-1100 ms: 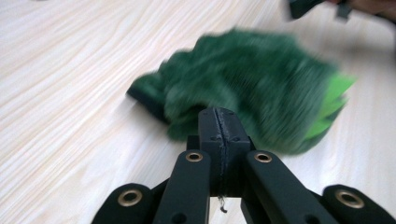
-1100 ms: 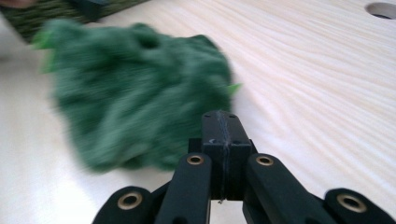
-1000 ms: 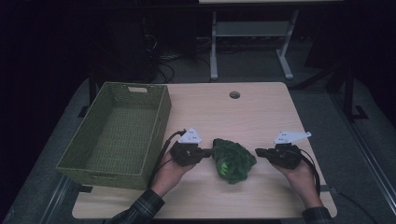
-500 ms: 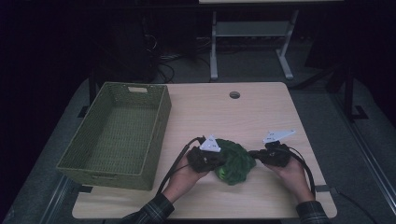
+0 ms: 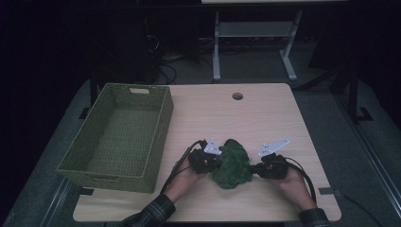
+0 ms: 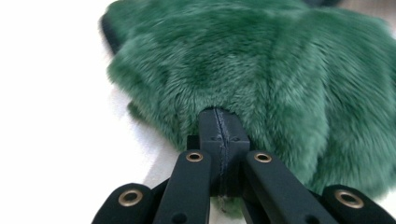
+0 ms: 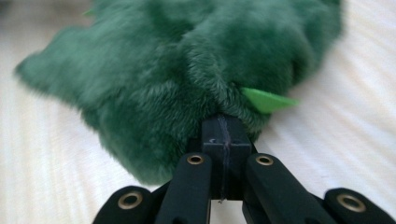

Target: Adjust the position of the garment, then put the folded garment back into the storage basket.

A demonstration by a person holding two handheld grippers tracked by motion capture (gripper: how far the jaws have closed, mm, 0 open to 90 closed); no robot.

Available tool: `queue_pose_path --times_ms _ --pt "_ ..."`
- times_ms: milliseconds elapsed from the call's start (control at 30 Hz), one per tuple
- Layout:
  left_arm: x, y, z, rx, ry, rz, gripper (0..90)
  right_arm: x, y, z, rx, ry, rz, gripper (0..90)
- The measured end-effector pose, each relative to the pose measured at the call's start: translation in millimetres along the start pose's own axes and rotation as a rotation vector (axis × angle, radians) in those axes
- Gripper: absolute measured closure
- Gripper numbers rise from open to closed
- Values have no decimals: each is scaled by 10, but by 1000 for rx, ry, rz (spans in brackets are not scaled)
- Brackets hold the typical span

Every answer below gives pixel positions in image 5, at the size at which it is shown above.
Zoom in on metal floor rail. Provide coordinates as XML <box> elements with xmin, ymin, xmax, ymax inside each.
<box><xmin>334</xmin><ymin>91</ymin><xmax>401</xmax><ymax>218</ymax></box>
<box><xmin>39</xmin><ymin>176</ymin><xmax>75</xmax><ymax>227</ymax></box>

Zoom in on grey metal stand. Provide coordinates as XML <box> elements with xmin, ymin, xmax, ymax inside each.
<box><xmin>211</xmin><ymin>9</ymin><xmax>305</xmax><ymax>82</ymax></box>

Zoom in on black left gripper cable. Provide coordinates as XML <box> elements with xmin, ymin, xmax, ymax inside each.
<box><xmin>160</xmin><ymin>139</ymin><xmax>207</xmax><ymax>195</ymax></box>

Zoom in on black metal stand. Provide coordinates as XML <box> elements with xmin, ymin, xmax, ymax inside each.
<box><xmin>329</xmin><ymin>62</ymin><xmax>375</xmax><ymax>124</ymax></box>

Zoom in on black floor cable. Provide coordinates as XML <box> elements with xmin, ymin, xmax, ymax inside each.
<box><xmin>340</xmin><ymin>192</ymin><xmax>384</xmax><ymax>227</ymax></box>

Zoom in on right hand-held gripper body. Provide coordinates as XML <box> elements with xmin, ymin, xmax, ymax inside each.
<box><xmin>256</xmin><ymin>139</ymin><xmax>291</xmax><ymax>181</ymax></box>

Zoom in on person's left hand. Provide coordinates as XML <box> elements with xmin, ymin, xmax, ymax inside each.
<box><xmin>164</xmin><ymin>157</ymin><xmax>207</xmax><ymax>204</ymax></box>

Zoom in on green woven basket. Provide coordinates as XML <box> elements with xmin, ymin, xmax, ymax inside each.
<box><xmin>57</xmin><ymin>82</ymin><xmax>174</xmax><ymax>193</ymax></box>

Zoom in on black floor cables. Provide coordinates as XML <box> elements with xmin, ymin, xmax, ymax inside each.
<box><xmin>143</xmin><ymin>15</ymin><xmax>216</xmax><ymax>84</ymax></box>

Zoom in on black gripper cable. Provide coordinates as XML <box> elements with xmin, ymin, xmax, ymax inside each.
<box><xmin>160</xmin><ymin>139</ymin><xmax>207</xmax><ymax>195</ymax></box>
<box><xmin>282</xmin><ymin>156</ymin><xmax>317</xmax><ymax>202</ymax></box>

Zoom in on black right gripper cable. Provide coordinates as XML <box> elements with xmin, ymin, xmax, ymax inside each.
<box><xmin>282</xmin><ymin>156</ymin><xmax>317</xmax><ymax>202</ymax></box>

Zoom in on person's right hand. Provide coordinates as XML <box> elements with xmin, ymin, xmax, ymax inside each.
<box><xmin>268</xmin><ymin>166</ymin><xmax>318</xmax><ymax>212</ymax></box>

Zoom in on green fleece garment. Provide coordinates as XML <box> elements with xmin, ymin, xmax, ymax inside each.
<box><xmin>209</xmin><ymin>138</ymin><xmax>254</xmax><ymax>190</ymax></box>

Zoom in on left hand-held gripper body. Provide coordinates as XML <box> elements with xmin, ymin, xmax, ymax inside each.
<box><xmin>187</xmin><ymin>137</ymin><xmax>223</xmax><ymax>175</ymax></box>

